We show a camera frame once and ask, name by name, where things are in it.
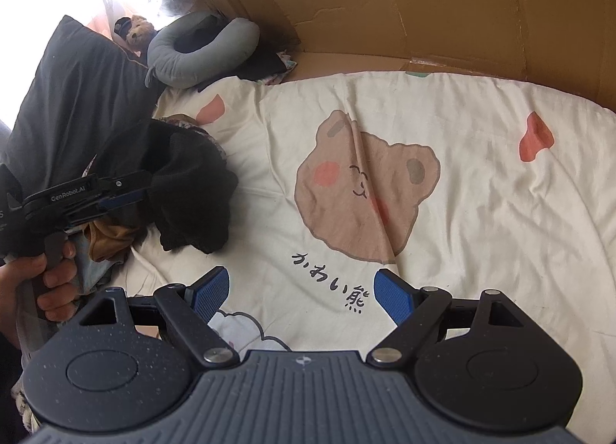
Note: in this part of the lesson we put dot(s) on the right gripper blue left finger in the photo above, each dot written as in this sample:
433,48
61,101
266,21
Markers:
187,311

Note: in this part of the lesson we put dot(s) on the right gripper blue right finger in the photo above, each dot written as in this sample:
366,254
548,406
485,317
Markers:
417,313

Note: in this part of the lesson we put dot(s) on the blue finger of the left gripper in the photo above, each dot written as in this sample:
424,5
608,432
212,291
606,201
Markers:
121,201

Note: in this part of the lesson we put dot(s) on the black teddy-print garment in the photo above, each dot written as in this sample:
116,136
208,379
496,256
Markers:
191,186

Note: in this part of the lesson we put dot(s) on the person's left hand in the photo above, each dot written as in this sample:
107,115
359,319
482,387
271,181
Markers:
58,302

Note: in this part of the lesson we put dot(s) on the brown crumpled garment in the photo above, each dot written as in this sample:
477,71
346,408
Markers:
108,241

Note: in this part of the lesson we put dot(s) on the blue-grey garment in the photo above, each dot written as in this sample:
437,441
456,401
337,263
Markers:
92,275

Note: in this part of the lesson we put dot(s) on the dark grey pillow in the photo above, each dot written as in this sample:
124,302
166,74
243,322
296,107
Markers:
85,88

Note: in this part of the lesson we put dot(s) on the cream bear-print bed sheet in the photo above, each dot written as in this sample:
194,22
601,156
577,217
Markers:
461,182

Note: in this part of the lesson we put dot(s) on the grey neck pillow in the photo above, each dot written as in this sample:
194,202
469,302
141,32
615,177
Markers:
231,46

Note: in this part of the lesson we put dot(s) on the small teddy bear toy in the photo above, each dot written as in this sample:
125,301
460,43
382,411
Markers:
137,32

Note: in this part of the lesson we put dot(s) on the brown cardboard box sheet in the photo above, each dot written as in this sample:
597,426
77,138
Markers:
564,44

